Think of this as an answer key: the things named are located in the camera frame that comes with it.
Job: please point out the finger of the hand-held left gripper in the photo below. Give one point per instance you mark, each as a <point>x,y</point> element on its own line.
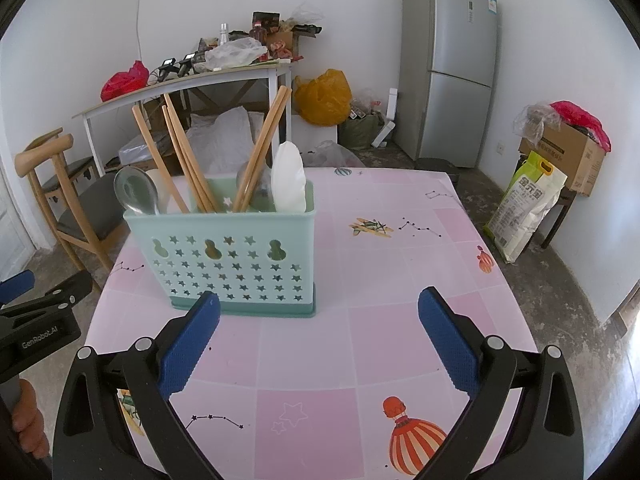
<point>60,299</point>
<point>15,284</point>

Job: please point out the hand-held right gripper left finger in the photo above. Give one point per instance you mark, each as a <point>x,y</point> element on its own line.
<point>190,345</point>

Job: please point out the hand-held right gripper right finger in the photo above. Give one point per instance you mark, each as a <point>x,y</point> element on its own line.
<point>447,345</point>

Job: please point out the mint green utensil holder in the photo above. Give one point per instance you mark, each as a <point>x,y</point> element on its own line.
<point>240,222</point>

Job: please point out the bundle of wooden chopsticks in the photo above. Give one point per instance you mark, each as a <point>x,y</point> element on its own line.
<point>199,180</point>

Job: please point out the metal spoon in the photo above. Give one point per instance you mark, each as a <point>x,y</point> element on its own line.
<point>132,190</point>
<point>263,185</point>

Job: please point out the person's left hand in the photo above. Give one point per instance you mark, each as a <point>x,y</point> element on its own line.
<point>30,422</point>

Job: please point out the white door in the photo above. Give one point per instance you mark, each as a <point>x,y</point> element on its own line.
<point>12,230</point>

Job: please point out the wooden chair with dark seat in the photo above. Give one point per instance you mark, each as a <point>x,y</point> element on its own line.
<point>75,172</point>
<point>90,205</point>

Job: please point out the white and yellow rice bag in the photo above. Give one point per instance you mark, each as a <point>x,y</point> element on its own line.
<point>525,205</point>

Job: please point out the silver wrapped package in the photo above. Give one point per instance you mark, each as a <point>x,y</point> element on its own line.
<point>140,152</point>

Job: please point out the dark wooden stool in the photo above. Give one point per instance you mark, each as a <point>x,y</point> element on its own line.
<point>560,215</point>

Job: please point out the white plastic rice paddle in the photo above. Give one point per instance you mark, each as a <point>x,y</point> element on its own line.
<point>287,175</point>

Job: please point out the white woven sack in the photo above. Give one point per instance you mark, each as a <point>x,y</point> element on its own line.
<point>220,135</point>

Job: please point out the white narrow carton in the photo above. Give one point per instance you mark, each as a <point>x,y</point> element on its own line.
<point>384,134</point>
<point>393,105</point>

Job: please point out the brown cardboard box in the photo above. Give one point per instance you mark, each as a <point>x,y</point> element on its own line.
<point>565,155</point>

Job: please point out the crumpled clear plastic bag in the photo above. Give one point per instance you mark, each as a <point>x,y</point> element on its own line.
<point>330,155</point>

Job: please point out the red plastic bag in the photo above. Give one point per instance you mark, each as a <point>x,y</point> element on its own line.
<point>122,82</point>
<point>580,117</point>

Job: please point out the olive green bag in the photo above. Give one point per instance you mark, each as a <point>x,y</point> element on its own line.
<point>367,129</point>

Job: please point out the clear plastic wrap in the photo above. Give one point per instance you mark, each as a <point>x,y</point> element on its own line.
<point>532,120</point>

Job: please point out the white box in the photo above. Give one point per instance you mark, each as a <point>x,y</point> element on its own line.
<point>315,135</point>

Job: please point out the white desk with wooden top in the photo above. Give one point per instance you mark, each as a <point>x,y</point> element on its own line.
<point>230,74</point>

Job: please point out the yellow plastic bag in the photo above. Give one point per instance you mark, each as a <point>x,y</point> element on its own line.
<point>322,97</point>

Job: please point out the grey refrigerator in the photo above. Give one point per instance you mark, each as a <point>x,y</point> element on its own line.
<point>450,60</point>

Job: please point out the clear glass bottle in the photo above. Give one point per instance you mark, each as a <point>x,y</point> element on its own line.
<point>223,35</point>

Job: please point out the dark brown box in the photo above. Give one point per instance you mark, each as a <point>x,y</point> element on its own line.
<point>265,20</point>

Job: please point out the small black camera device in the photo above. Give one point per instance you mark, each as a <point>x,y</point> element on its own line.
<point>169,66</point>
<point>189,60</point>

